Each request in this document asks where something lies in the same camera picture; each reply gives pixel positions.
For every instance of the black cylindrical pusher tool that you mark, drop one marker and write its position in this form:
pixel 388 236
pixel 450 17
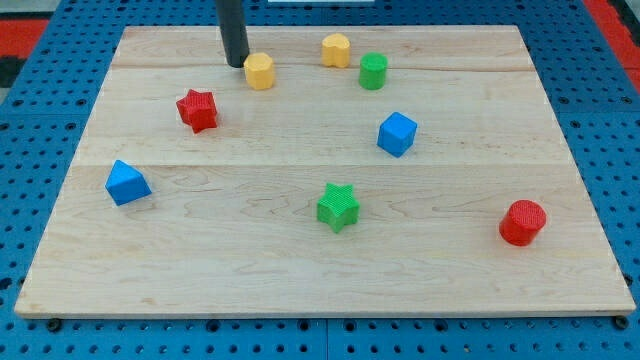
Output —
pixel 232 25

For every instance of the yellow hexagon block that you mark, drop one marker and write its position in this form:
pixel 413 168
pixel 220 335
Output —
pixel 259 71

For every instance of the yellow heart block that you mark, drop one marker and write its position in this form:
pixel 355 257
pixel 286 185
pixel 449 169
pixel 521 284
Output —
pixel 335 51

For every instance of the red star block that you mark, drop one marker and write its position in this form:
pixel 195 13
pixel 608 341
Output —
pixel 198 110

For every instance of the green cylinder block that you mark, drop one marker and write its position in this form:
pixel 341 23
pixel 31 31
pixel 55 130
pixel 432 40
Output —
pixel 373 68

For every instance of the blue triangle block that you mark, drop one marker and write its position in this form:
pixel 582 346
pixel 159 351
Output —
pixel 126 184

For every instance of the blue cube block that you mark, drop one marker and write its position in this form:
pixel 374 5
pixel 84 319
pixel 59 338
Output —
pixel 396 134

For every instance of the green star block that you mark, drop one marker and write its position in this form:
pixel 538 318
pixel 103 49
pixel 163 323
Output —
pixel 338 207

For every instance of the wooden board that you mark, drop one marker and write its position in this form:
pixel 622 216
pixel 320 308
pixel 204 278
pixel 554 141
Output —
pixel 230 229

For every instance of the red cylinder block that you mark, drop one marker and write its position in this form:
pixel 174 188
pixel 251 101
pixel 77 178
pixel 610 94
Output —
pixel 522 222

